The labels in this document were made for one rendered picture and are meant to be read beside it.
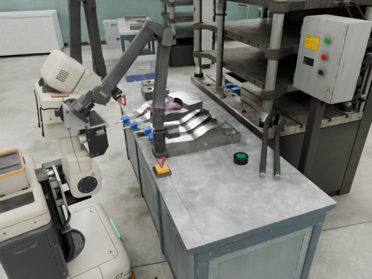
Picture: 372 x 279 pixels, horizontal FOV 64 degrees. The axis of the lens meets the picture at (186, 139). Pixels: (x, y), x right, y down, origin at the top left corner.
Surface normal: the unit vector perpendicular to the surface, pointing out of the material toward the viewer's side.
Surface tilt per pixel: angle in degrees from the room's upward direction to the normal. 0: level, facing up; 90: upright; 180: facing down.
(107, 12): 90
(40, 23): 90
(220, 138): 90
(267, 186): 0
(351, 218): 0
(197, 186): 0
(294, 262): 90
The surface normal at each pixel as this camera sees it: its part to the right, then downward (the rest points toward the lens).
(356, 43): 0.35, 0.45
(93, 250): -0.02, -0.87
